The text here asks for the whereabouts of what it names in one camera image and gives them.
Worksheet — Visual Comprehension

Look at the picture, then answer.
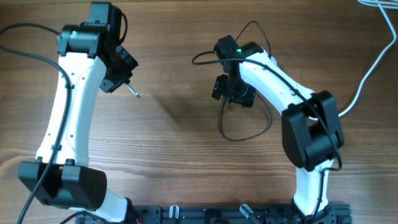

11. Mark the black USB charging cable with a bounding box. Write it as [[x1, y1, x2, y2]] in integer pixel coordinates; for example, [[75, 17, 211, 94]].
[[218, 20, 274, 142]]

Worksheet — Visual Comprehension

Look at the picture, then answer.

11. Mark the Galaxy S25 smartphone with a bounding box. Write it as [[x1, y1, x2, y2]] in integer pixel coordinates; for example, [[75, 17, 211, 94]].
[[125, 83, 141, 98]]

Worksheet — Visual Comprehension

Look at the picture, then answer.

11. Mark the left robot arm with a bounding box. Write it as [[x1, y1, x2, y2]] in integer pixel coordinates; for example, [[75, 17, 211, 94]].
[[19, 2, 139, 223]]

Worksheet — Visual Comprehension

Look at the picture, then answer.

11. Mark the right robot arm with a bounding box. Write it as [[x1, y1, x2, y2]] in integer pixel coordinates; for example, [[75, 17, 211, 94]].
[[212, 35, 344, 223]]

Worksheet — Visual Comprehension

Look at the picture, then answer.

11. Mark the black left camera cable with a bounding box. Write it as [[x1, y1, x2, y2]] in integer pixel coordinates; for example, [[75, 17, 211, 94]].
[[0, 23, 75, 224]]

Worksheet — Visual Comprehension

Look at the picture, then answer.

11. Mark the black camera cable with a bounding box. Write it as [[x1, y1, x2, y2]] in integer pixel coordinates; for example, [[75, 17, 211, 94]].
[[191, 50, 343, 222], [0, 23, 75, 224]]

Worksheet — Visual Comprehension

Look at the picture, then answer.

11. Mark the black right camera cable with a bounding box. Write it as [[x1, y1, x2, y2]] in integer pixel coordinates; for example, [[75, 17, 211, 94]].
[[191, 50, 343, 222]]

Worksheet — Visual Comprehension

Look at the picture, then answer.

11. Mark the white power strip cord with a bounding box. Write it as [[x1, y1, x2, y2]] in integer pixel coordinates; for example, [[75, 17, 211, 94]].
[[338, 0, 398, 118]]

